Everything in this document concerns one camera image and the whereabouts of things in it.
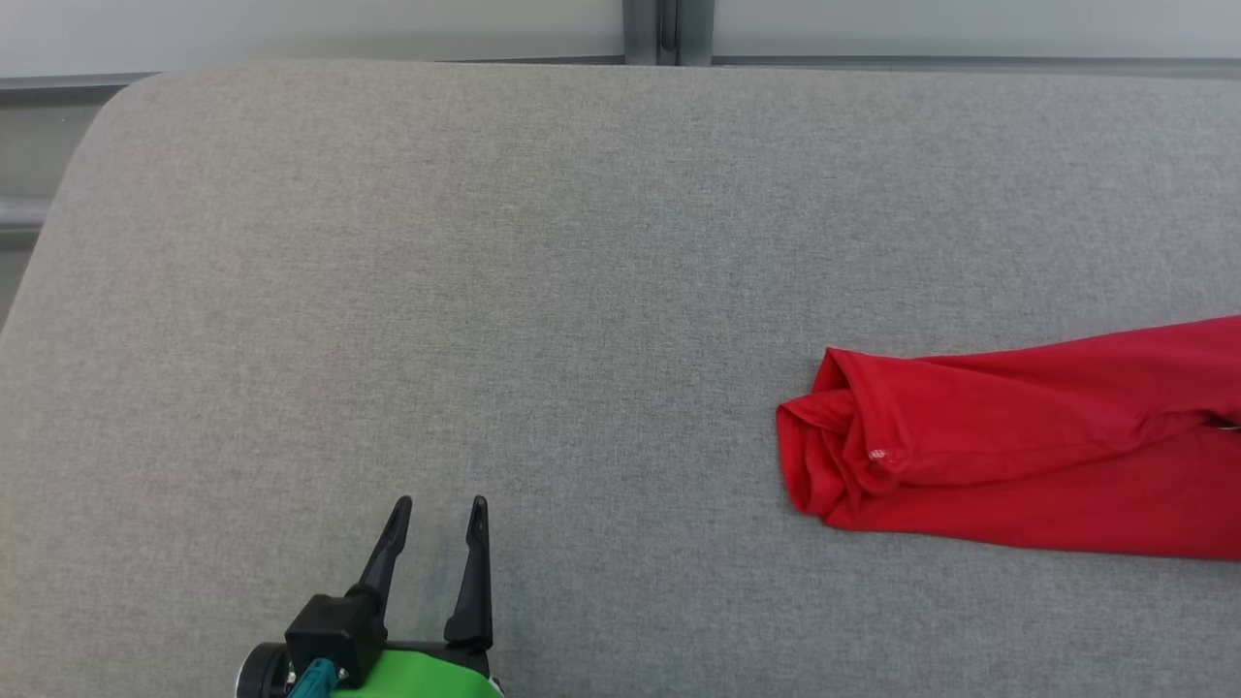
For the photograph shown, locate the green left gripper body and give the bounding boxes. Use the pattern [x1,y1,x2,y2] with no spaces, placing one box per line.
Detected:
[330,642,506,698]

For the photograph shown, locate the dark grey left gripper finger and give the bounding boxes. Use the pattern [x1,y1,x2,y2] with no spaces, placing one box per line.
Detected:
[443,496,494,648]
[347,496,414,621]

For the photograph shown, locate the red and white shirt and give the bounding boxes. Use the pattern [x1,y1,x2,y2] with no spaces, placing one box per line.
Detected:
[776,315,1241,562]

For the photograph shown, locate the teal left camera connector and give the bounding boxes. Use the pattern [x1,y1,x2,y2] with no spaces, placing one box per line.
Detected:
[287,658,342,698]

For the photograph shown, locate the aluminium frame post with clip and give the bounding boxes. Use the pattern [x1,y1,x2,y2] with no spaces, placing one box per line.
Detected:
[620,0,716,67]

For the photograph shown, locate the grey horizontal frame rail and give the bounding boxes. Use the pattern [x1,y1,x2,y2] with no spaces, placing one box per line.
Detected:
[714,54,1241,79]

